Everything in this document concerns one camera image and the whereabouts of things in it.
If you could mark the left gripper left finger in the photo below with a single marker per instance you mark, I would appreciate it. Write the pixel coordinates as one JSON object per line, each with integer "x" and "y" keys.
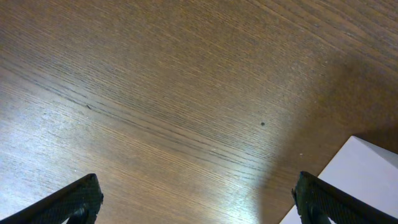
{"x": 78, "y": 202}

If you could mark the white cardboard box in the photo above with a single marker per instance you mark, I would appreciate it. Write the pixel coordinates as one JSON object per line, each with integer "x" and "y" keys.
{"x": 363, "y": 170}

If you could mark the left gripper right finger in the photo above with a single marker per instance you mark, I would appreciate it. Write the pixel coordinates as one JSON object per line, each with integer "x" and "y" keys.
{"x": 319, "y": 202}

